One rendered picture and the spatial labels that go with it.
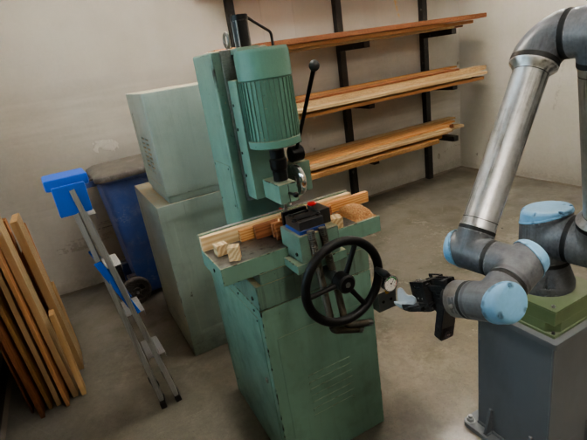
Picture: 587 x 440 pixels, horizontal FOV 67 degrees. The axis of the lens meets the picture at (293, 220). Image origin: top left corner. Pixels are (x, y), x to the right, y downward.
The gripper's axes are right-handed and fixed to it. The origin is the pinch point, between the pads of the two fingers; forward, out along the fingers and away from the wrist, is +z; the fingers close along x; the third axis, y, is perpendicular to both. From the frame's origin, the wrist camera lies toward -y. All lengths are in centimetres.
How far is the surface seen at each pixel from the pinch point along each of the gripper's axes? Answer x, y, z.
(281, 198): 14, 39, 33
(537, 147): -321, 21, 191
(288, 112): 8, 64, 21
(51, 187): 82, 69, 84
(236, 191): 22, 47, 55
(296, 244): 19.6, 24.0, 18.8
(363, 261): -8.8, 9.1, 31.8
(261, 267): 29.6, 19.8, 27.9
